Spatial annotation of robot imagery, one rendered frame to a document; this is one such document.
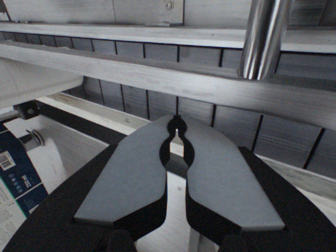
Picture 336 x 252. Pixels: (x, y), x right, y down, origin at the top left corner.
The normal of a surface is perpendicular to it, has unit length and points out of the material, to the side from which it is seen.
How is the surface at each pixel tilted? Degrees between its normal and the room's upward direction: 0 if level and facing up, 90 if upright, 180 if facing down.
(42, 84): 90
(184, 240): 0
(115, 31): 0
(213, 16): 0
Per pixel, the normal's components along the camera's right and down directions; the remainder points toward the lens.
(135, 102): -0.54, 0.43
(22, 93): 0.76, 0.62
